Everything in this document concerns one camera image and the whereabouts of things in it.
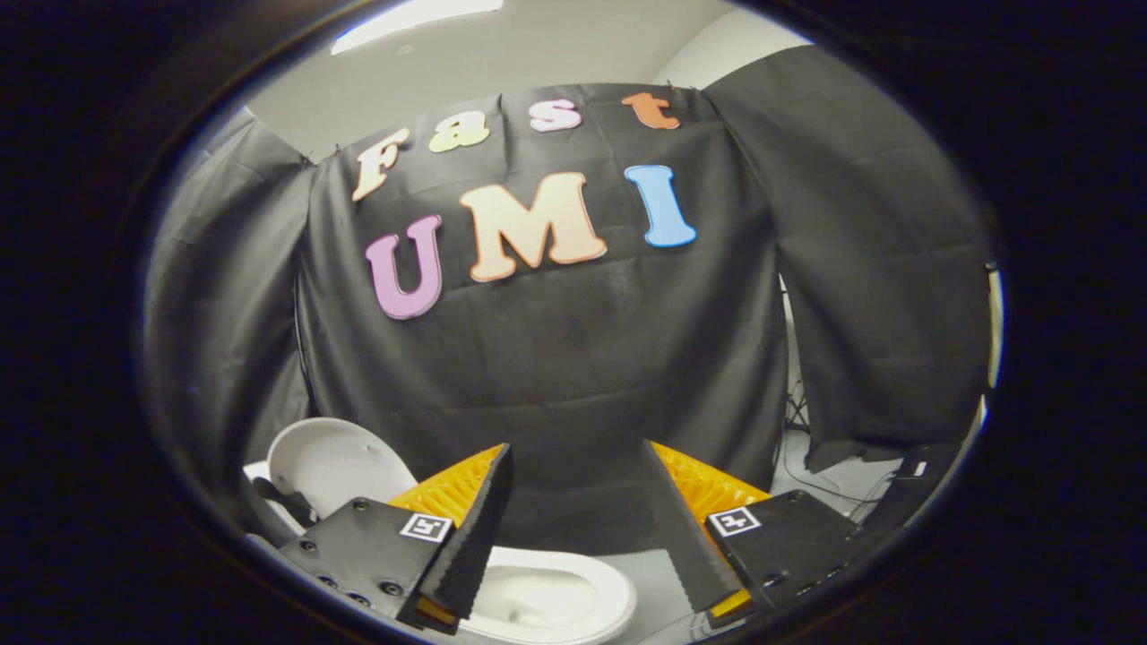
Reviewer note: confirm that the white toilet lid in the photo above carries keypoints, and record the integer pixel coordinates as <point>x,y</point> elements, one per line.
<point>336,461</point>

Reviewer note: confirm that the black backdrop cloth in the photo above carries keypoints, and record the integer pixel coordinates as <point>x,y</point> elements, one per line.
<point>582,358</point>

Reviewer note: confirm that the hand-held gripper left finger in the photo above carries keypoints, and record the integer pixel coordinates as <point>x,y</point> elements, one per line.
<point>470,537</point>

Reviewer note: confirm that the black tripod stand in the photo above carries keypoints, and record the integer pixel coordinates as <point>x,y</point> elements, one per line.
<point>794,403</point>

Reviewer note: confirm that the black box white label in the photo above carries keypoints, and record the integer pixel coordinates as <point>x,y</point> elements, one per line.
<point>914,484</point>

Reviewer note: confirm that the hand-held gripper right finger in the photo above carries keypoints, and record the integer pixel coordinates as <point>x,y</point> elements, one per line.
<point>685,537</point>

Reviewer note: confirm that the white toilet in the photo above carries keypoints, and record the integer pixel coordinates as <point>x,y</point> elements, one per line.
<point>556,591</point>

